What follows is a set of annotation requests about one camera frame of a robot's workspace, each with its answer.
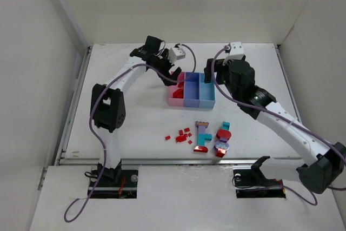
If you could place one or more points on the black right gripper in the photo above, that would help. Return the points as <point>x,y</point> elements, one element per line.
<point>215,66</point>

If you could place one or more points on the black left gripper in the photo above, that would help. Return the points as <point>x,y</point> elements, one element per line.
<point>164,66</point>

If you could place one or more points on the red legos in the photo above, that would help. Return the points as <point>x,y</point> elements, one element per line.
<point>179,93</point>

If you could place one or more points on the red lego piece cluster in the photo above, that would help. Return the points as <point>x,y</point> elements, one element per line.
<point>184,135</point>

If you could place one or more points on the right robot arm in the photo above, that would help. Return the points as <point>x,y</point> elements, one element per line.
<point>323,162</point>

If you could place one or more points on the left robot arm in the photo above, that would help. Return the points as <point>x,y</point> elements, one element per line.
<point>108,112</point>

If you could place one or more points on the pink bin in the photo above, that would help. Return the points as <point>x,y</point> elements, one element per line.
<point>176,102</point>

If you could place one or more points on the dark blue bin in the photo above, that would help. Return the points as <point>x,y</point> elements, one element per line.
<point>191,90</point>

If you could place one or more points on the light blue bin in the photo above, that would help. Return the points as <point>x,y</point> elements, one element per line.
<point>206,93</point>

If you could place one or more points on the purple teal red lego column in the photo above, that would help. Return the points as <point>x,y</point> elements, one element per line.
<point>202,137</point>

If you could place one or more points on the teal red purple lego stack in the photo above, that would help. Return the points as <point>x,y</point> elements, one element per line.
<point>223,135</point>

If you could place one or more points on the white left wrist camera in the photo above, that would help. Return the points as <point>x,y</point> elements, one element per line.
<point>176,53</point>

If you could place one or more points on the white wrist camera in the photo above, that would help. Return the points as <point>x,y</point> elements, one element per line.
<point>236,51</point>
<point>176,53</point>

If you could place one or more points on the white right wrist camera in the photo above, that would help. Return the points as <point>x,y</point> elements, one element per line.
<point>236,51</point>

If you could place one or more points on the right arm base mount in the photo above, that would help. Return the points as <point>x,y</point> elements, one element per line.
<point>252,184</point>

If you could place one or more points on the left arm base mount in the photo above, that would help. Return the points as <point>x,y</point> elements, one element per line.
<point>124,186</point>

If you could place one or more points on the aluminium frame rail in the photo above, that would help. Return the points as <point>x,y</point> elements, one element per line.
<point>67,123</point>

